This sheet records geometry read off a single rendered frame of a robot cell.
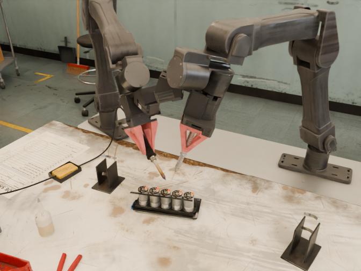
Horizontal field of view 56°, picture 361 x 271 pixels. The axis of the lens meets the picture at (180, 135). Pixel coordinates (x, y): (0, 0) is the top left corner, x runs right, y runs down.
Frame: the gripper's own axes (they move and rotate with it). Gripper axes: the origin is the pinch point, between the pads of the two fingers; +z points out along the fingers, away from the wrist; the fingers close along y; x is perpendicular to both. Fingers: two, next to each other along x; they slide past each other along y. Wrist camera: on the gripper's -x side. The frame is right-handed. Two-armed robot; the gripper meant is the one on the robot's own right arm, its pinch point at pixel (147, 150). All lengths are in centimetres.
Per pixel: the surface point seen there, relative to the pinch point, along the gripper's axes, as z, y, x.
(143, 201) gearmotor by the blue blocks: 11.3, -5.3, -1.0
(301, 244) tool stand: 27.8, 18.4, -24.5
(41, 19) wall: -161, 65, 368
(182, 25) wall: -87, 162, 212
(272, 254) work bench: 27.4, 11.4, -22.7
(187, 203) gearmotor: 14.0, 2.3, -8.4
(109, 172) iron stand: 3.4, -8.2, 9.6
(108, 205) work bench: 10.9, -11.7, 6.8
